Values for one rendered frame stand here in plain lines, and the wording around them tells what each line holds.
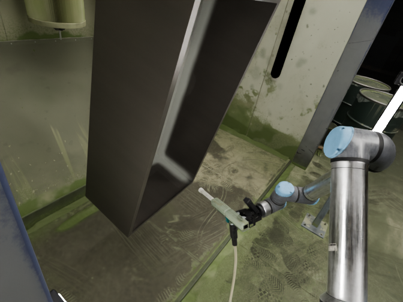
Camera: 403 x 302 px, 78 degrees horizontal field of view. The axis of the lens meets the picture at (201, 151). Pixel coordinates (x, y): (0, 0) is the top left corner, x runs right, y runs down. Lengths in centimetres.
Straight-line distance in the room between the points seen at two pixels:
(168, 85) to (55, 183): 150
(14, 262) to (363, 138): 93
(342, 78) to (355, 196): 197
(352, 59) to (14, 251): 272
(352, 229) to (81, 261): 156
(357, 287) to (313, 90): 219
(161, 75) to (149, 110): 14
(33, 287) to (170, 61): 62
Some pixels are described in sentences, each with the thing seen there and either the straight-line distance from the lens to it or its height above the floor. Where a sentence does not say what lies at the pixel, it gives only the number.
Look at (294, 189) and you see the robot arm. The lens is 143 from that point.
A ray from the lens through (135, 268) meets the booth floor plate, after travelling 183.
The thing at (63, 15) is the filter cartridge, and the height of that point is 133.
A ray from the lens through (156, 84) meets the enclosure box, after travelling 80.
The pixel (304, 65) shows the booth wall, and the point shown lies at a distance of 284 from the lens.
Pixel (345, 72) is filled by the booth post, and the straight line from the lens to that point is 278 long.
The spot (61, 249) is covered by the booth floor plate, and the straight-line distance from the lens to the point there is 198.
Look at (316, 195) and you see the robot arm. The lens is 140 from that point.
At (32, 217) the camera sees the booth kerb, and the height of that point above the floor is 12.
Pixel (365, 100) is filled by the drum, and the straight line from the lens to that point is 336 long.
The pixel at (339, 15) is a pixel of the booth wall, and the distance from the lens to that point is 277.
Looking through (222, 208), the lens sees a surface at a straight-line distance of 139.
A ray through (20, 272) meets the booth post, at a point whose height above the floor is 145.
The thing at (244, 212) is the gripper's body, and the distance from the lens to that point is 143.
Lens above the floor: 164
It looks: 34 degrees down
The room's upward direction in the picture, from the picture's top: 11 degrees clockwise
